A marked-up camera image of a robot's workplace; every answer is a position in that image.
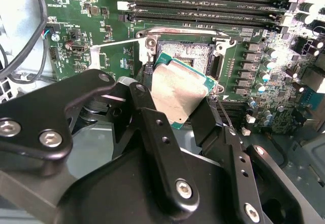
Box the silver CPU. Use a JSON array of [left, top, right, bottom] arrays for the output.
[[150, 51, 218, 131]]

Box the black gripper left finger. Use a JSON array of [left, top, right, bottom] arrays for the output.
[[0, 62, 201, 213]]

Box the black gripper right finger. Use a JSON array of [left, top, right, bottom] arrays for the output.
[[189, 94, 321, 224]]

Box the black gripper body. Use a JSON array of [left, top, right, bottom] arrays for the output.
[[57, 146, 239, 224]]

